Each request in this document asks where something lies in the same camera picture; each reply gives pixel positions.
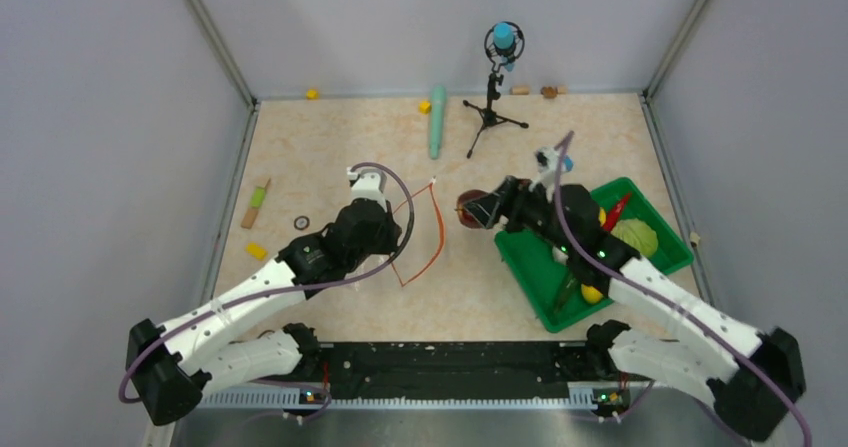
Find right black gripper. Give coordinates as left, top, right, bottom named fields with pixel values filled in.
left=465, top=176, right=576, bottom=256

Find dark red apple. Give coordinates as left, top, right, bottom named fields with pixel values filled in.
left=455, top=189, right=488, bottom=229

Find clear zip bag orange zipper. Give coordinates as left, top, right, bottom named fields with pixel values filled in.
left=389, top=176, right=447, bottom=288

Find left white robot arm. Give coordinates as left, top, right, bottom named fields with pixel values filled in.
left=118, top=198, right=415, bottom=426

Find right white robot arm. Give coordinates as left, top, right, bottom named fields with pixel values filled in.
left=457, top=176, right=812, bottom=446

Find green plastic tray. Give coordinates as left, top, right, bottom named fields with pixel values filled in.
left=494, top=177, right=693, bottom=333

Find wooden stick green block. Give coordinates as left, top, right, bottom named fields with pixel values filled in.
left=240, top=176, right=271, bottom=230

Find cork piece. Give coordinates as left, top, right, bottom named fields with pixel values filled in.
left=510, top=85, right=530, bottom=95

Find teal plastic tube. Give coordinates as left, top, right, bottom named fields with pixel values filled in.
left=428, top=85, right=447, bottom=160

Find red chili pepper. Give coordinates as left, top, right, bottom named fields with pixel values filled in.
left=602, top=192, right=632, bottom=232

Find brown wooden pieces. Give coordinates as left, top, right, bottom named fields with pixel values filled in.
left=540, top=85, right=569, bottom=99

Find green cabbage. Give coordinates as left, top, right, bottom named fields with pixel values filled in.
left=611, top=219, right=659, bottom=258

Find blue microphone on tripod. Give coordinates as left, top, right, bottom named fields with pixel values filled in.
left=463, top=21, right=529, bottom=159

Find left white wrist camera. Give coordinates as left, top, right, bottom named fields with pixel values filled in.
left=346, top=167, right=388, bottom=213

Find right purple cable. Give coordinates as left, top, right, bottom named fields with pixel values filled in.
left=552, top=130, right=814, bottom=447

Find purple cable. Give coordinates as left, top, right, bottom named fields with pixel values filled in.
left=552, top=130, right=814, bottom=447
left=118, top=161, right=416, bottom=406

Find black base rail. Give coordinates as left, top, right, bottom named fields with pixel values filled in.
left=287, top=341, right=642, bottom=408

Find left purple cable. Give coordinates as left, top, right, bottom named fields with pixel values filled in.
left=118, top=161, right=416, bottom=406

